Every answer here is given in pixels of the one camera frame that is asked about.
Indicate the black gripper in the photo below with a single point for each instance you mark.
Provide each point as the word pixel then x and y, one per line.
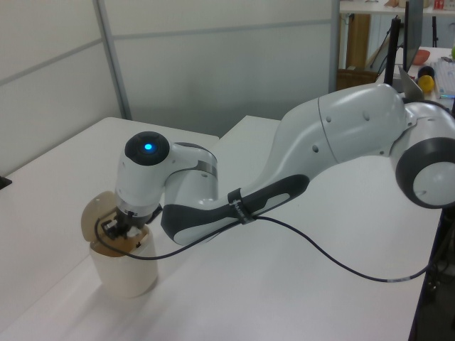
pixel 136 220

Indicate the white paper trash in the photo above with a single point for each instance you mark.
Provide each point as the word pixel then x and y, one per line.
pixel 133 232

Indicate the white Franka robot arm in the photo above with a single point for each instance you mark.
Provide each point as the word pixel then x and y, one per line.
pixel 348 124

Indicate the small white bin with lid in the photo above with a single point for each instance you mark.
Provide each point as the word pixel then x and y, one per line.
pixel 124 273

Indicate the black flat object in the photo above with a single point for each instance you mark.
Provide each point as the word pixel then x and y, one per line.
pixel 4 183

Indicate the brown woven basket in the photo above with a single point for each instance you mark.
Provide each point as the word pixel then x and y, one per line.
pixel 355 80

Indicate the brown wooden cabinet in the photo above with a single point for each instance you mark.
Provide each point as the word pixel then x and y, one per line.
pixel 357 42

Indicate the grey metal plate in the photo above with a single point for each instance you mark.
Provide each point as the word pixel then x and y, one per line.
pixel 410 87

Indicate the yellow toy fruit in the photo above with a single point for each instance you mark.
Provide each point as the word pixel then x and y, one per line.
pixel 426 84

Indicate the red bowl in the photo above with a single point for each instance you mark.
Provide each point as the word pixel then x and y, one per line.
pixel 422 57

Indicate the white keyboard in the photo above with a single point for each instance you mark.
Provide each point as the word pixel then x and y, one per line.
pixel 444 78

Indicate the grey partition frame post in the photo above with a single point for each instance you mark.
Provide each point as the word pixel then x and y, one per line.
pixel 112 60

